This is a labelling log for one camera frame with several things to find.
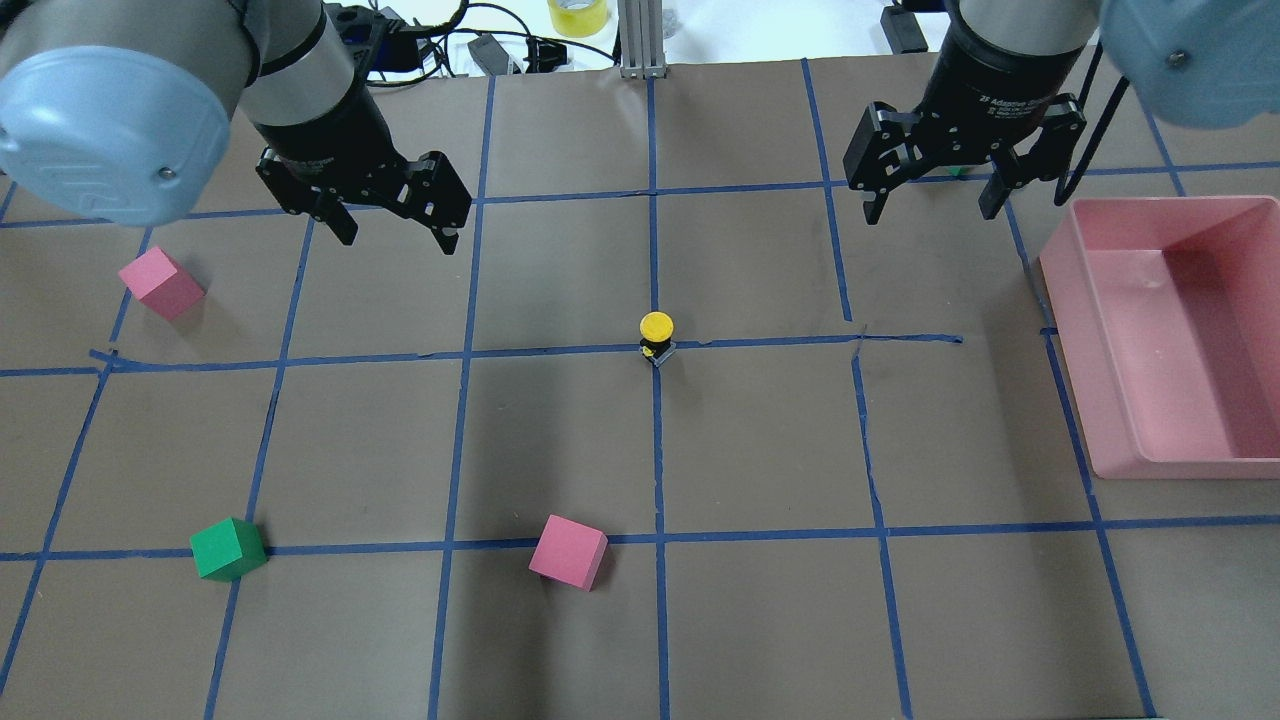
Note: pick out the green cube near base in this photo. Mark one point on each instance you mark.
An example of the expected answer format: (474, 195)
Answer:
(227, 550)

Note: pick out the black power adapter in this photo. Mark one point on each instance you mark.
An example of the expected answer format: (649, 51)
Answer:
(902, 31)

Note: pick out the pink plastic bin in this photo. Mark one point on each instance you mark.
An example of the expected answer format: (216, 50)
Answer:
(1167, 314)

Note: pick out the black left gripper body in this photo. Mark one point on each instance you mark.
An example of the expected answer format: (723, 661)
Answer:
(322, 128)

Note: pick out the aluminium frame post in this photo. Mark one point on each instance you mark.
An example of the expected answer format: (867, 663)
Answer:
(641, 39)

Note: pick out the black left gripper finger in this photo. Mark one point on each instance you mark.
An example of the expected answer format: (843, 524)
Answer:
(332, 212)
(446, 232)

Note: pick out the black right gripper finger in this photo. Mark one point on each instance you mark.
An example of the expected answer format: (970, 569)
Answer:
(1004, 180)
(876, 198)

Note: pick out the pink cube centre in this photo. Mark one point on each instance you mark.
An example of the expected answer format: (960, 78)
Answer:
(569, 552)

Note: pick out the pink cube far left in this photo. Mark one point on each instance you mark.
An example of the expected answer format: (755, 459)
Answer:
(160, 283)

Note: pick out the pink cube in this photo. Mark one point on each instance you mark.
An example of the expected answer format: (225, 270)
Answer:
(160, 283)
(569, 552)

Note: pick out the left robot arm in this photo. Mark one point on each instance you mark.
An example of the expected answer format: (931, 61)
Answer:
(121, 110)

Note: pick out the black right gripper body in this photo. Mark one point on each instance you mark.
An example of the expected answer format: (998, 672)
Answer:
(1000, 80)

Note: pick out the yellow push button switch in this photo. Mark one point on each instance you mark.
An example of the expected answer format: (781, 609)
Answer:
(657, 331)

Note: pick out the yellow tape roll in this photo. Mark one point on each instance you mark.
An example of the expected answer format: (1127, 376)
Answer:
(578, 19)

